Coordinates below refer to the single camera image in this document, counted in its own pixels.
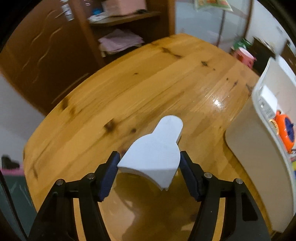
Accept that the wooden table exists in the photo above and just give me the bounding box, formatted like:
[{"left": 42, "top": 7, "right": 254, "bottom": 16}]
[{"left": 23, "top": 34, "right": 272, "bottom": 240}]

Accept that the pink box on shelf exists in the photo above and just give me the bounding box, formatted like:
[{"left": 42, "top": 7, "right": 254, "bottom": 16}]
[{"left": 101, "top": 0, "right": 147, "bottom": 16}]

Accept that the white bottle-shaped foam block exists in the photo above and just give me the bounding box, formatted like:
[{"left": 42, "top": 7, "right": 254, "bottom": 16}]
[{"left": 117, "top": 115, "right": 183, "bottom": 190}]

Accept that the colourful rubik cube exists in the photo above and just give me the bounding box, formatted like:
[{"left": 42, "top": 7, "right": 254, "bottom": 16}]
[{"left": 292, "top": 160, "right": 296, "bottom": 178}]

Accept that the wooden shelf unit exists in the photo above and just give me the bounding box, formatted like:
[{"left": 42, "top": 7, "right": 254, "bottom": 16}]
[{"left": 70, "top": 1, "right": 175, "bottom": 69}]

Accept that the orange blue tape measure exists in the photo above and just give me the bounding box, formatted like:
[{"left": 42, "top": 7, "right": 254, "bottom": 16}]
[{"left": 269, "top": 109, "right": 295, "bottom": 154}]

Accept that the pink plastic stool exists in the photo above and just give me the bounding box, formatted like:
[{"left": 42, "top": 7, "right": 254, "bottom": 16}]
[{"left": 234, "top": 47, "right": 256, "bottom": 69}]

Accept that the folded pink cloth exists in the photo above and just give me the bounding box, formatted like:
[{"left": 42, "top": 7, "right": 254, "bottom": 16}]
[{"left": 98, "top": 29, "right": 144, "bottom": 57}]

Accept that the brown wooden door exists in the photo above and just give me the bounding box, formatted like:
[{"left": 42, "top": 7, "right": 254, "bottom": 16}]
[{"left": 1, "top": 1, "right": 104, "bottom": 114}]

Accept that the colourful wall poster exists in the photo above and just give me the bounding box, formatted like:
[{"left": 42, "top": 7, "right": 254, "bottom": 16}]
[{"left": 193, "top": 0, "right": 233, "bottom": 12}]

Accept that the dark cabinet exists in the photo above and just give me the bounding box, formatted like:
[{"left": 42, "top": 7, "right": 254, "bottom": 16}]
[{"left": 249, "top": 37, "right": 295, "bottom": 78}]

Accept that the green bag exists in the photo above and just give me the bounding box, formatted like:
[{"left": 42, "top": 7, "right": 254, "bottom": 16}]
[{"left": 232, "top": 38, "right": 252, "bottom": 50}]

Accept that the green chalkboard pink frame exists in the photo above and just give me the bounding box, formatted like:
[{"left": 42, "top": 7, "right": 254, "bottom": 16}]
[{"left": 1, "top": 169, "right": 37, "bottom": 240}]

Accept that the white small box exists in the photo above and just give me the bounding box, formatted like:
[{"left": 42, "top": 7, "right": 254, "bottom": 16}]
[{"left": 259, "top": 85, "right": 278, "bottom": 114}]

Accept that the sliding glass wardrobe door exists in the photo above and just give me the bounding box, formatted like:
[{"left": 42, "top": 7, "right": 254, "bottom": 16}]
[{"left": 175, "top": 1, "right": 253, "bottom": 52}]

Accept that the white plastic storage bin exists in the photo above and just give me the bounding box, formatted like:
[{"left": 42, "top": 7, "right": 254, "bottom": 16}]
[{"left": 225, "top": 58, "right": 295, "bottom": 232}]

